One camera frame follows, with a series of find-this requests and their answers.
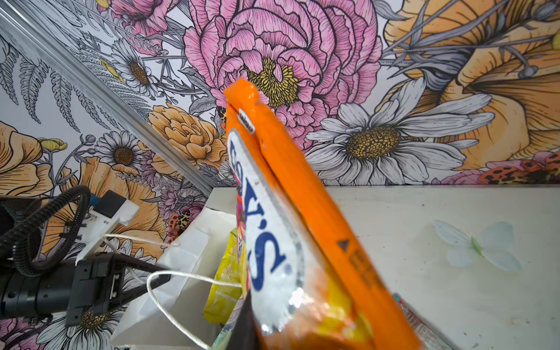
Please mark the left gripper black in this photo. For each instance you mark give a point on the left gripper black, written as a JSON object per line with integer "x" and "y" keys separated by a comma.
{"x": 95, "y": 285}

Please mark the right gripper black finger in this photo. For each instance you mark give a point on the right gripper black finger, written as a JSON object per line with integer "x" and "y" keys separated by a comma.
{"x": 244, "y": 334}

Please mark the yellow corn chips packet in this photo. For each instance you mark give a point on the yellow corn chips packet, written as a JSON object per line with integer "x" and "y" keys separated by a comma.
{"x": 222, "y": 299}

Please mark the floral paper gift bag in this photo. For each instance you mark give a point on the floral paper gift bag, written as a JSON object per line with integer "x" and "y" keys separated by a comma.
{"x": 199, "y": 252}

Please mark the orange fruit Fox's packet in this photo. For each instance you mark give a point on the orange fruit Fox's packet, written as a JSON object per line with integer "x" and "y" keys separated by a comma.
{"x": 310, "y": 282}

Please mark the teal Fox's candy packet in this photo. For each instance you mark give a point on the teal Fox's candy packet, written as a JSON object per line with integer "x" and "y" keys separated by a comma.
{"x": 428, "y": 334}

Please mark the left corner aluminium post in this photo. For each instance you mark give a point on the left corner aluminium post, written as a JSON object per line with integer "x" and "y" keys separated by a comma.
{"x": 28, "y": 31}

